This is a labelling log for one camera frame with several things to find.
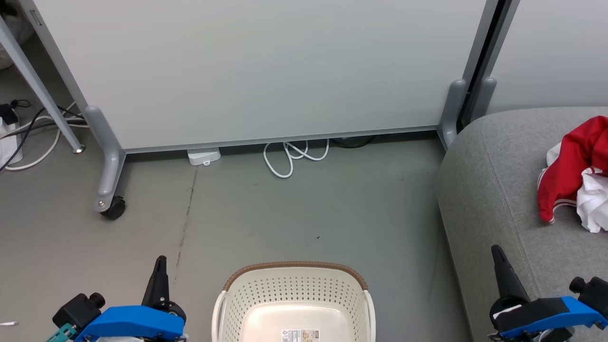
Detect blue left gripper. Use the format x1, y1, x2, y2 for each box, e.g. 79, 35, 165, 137
75, 255, 187, 342

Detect printed basket label sticker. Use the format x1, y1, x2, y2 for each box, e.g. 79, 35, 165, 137
281, 329, 320, 342

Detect black floor cables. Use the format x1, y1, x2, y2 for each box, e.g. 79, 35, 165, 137
0, 99, 88, 172

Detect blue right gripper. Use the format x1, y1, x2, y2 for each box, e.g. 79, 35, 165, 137
489, 244, 608, 341

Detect narrow white partition panel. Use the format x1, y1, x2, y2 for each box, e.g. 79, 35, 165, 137
477, 0, 608, 114

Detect white power adapter block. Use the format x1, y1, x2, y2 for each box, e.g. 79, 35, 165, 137
0, 104, 22, 168

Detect pale crumpled bag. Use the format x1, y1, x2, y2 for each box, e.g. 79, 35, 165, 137
0, 0, 37, 70

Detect large white partition panel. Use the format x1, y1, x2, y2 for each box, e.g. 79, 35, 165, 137
19, 0, 499, 154

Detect white power strip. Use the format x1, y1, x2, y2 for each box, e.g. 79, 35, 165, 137
186, 147, 222, 167

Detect teal left cable connector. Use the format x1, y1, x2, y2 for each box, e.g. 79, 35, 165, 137
46, 323, 77, 342

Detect grey fabric sofa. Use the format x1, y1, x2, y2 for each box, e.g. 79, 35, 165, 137
436, 106, 608, 342

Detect cream perforated laundry basket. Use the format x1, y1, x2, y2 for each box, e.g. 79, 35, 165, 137
211, 261, 377, 342

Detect grey partition foot with caster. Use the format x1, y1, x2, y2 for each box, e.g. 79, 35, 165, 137
84, 105, 127, 220

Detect white coiled cable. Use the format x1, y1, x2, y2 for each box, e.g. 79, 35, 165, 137
263, 138, 330, 179

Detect red garment with white stripes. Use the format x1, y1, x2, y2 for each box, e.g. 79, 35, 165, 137
537, 115, 608, 224

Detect grey metal table leg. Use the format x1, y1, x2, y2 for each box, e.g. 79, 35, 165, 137
0, 14, 86, 154

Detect black cable under partition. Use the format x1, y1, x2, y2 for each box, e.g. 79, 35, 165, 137
330, 135, 377, 149

